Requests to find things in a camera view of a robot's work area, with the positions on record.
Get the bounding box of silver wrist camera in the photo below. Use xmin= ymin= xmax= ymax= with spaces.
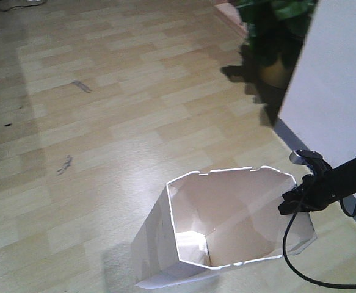
xmin=288 ymin=150 xmax=322 ymax=165

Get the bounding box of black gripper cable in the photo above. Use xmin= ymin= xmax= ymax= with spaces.
xmin=282 ymin=183 xmax=356 ymax=289

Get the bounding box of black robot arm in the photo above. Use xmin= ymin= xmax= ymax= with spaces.
xmin=278 ymin=150 xmax=356 ymax=215

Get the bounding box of white plastic trash bin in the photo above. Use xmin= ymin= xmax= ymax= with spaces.
xmin=131 ymin=166 xmax=316 ymax=289

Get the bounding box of green potted plant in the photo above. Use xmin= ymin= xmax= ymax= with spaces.
xmin=220 ymin=1 xmax=318 ymax=126

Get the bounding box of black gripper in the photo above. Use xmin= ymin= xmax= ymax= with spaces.
xmin=278 ymin=158 xmax=336 ymax=215

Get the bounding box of white cabinet panel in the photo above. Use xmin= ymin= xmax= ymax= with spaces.
xmin=278 ymin=1 xmax=356 ymax=166

